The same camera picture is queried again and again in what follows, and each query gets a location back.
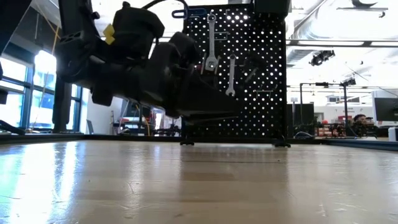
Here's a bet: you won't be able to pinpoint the black computer monitor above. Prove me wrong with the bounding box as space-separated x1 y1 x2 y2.
374 97 398 122

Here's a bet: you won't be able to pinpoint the black C-clamp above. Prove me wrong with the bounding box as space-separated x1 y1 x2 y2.
243 55 269 84

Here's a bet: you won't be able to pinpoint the dark blue bar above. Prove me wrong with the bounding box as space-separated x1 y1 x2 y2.
323 139 398 152

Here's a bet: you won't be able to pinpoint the yellow label tag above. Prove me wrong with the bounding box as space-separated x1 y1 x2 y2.
103 23 116 45

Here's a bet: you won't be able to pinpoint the silver ventilation duct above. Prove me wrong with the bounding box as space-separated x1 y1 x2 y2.
287 46 315 68

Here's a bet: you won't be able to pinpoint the black upright pillar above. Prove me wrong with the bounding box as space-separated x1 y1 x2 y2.
52 76 75 134

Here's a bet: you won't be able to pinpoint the small black camera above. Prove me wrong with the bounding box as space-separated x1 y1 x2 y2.
340 77 357 88

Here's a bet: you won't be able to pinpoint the long ceiling light strip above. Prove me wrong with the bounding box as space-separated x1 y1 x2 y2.
369 40 398 48
285 39 365 47

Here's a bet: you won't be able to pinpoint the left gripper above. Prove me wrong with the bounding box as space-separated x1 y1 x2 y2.
55 30 243 125

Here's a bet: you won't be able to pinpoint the black slanted strut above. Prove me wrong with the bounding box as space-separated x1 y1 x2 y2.
0 119 27 136

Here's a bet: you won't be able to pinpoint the black pipe stand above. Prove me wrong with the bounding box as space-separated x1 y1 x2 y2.
299 81 349 138

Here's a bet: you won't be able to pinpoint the red storage boxes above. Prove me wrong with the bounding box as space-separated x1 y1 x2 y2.
318 115 354 137

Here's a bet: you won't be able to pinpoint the black aluminium rig frame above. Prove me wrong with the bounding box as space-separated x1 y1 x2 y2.
0 132 398 146

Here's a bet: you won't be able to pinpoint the black ceiling spotlight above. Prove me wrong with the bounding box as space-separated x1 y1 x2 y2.
308 49 336 67

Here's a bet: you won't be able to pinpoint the silver rectangular bracket hook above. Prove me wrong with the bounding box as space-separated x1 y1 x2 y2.
214 30 231 41

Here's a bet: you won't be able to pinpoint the small silver combination wrench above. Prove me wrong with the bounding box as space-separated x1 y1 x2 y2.
224 54 237 97

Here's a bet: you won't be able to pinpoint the silver double prong hook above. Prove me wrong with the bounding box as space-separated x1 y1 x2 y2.
253 84 280 100

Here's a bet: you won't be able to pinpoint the black ceiling track fixture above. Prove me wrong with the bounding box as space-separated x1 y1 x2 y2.
336 0 389 19

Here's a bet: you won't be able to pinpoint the black metal pegboard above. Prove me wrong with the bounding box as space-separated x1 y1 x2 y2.
182 2 292 147

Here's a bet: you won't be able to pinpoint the blue-handled hex key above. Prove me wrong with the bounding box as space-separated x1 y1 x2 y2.
171 7 208 19

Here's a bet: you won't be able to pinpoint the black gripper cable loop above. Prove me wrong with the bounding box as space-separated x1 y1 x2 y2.
141 0 190 19

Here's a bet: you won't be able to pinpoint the large black panel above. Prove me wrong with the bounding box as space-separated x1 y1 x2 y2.
291 103 315 138

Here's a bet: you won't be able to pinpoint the large silver combination wrench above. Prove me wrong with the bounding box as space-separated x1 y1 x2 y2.
204 12 219 72

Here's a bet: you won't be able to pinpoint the large blue-framed window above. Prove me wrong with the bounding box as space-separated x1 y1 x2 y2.
0 52 85 131

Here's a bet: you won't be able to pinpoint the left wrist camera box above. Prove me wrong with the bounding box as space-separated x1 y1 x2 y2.
111 1 166 62

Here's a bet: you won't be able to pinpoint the yellow hanging cable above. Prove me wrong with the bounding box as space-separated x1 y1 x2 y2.
30 6 60 127

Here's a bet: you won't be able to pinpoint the grey coiled cable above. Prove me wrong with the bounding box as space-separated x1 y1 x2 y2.
294 130 317 139

